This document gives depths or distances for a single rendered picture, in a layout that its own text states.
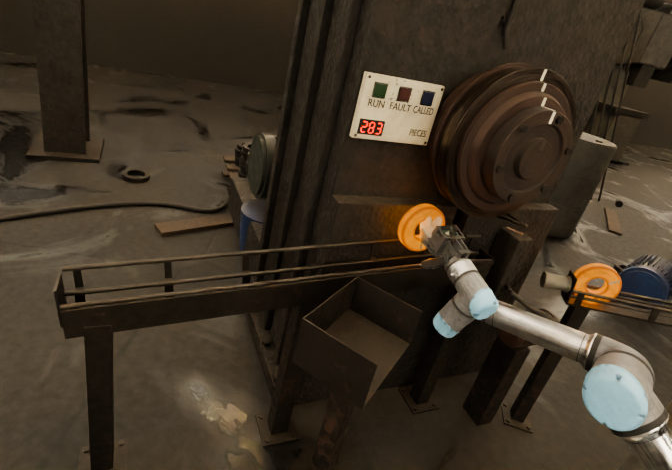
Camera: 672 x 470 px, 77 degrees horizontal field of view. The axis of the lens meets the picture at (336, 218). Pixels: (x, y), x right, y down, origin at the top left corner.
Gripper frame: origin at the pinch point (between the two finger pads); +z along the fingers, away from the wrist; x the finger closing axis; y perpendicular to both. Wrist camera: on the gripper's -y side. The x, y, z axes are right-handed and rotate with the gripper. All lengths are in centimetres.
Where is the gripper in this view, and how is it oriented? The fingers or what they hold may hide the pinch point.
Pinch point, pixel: (423, 222)
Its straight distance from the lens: 135.7
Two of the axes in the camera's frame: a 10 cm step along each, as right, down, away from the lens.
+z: -3.0, -6.9, 6.6
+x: -9.1, 0.0, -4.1
